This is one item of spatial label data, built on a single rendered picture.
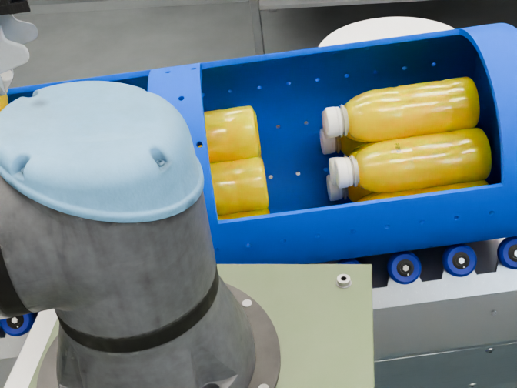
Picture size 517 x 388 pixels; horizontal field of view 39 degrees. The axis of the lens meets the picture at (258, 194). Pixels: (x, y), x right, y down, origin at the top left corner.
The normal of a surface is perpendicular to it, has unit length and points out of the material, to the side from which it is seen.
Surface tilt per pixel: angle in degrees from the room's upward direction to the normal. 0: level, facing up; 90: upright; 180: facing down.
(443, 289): 52
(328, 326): 1
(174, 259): 91
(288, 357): 1
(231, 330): 73
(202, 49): 0
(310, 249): 107
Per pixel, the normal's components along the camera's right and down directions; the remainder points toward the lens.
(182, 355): 0.49, 0.22
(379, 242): 0.11, 0.86
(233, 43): -0.11, -0.79
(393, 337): 0.04, 0.29
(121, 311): 0.12, 0.61
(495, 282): 0.00, -0.02
